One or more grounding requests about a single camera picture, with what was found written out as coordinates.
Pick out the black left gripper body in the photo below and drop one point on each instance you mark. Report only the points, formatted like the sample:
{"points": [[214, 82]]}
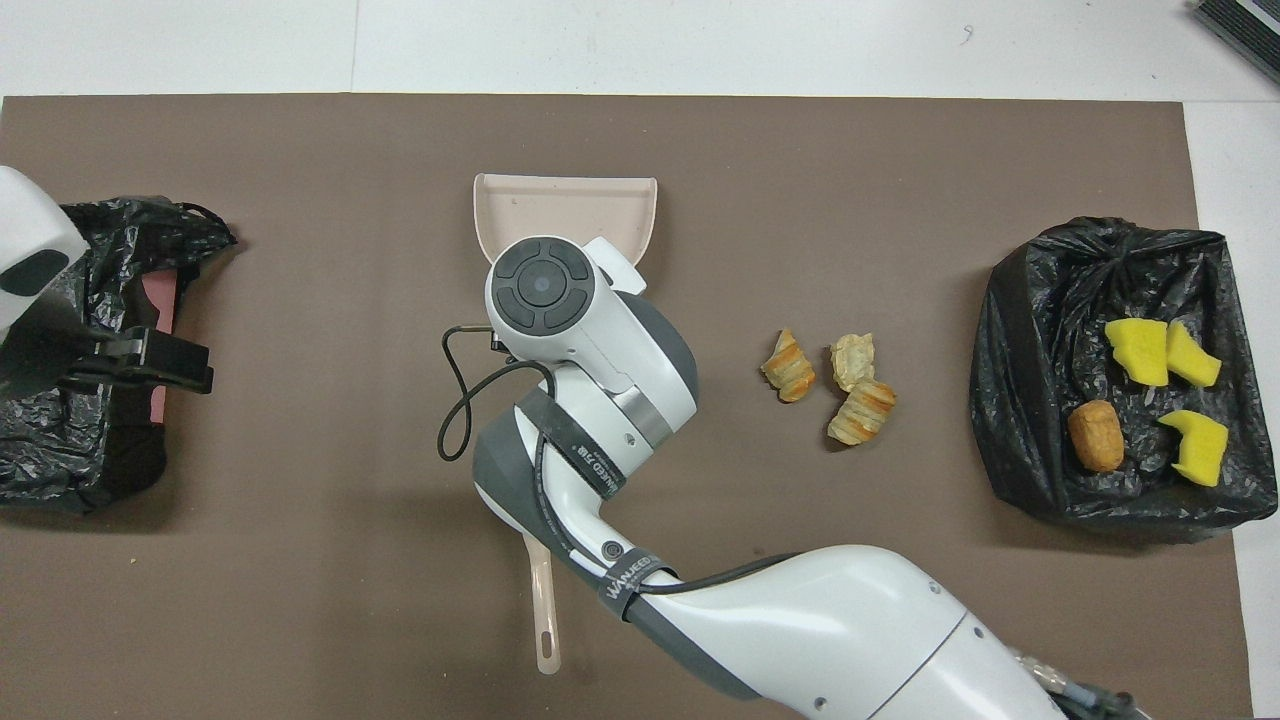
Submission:
{"points": [[110, 360]]}

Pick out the golden striped pastry piece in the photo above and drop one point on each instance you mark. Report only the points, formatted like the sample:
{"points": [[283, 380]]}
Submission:
{"points": [[790, 370]]}

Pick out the brown bread roll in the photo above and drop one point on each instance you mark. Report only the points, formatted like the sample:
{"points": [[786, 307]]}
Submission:
{"points": [[1095, 438]]}

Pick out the brown table mat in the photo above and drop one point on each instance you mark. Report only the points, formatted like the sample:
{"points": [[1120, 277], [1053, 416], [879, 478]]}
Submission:
{"points": [[300, 150]]}

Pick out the yellow sponge green backing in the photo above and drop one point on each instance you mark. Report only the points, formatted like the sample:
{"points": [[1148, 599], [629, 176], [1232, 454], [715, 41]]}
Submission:
{"points": [[1192, 358]]}

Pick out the beige plastic dustpan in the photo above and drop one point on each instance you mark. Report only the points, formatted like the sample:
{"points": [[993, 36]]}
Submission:
{"points": [[560, 205]]}

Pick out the black plastic trash bag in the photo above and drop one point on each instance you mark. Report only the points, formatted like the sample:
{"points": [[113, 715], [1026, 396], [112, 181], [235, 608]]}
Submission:
{"points": [[50, 460], [1030, 400]]}

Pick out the dark ribbed panel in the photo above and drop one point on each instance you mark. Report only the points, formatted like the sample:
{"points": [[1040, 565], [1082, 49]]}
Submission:
{"points": [[1245, 25]]}

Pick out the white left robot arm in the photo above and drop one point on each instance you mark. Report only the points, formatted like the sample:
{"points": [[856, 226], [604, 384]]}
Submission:
{"points": [[30, 230]]}

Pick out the pink bin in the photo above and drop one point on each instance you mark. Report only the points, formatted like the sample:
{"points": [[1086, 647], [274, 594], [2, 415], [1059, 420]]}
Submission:
{"points": [[160, 295]]}

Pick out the notched yellow sponge piece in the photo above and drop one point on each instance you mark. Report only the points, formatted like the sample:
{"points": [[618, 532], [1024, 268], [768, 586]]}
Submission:
{"points": [[1200, 450]]}

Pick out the pale pastry piece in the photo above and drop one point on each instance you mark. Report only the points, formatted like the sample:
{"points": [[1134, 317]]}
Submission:
{"points": [[853, 360]]}

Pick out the long striped pastry piece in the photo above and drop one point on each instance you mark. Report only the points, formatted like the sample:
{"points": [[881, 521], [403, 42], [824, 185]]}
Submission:
{"points": [[862, 410]]}

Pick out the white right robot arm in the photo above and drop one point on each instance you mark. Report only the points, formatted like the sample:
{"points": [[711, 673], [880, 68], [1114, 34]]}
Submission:
{"points": [[800, 620]]}

